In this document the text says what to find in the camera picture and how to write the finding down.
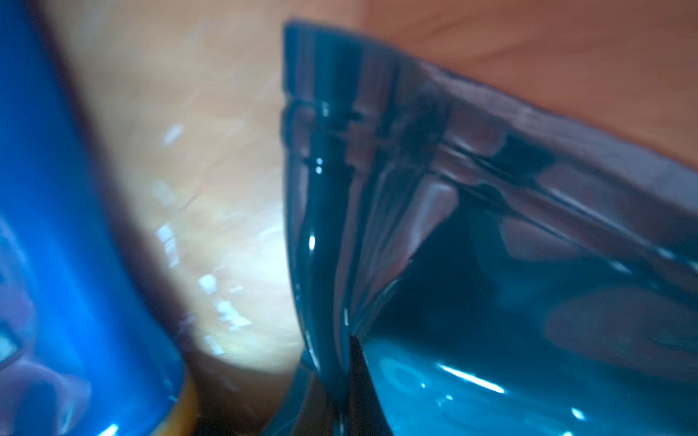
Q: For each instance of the teal rubber boot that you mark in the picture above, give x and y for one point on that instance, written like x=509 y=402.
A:
x=464 y=263

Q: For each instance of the blue rubber boot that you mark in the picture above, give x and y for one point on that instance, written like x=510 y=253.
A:
x=81 y=354

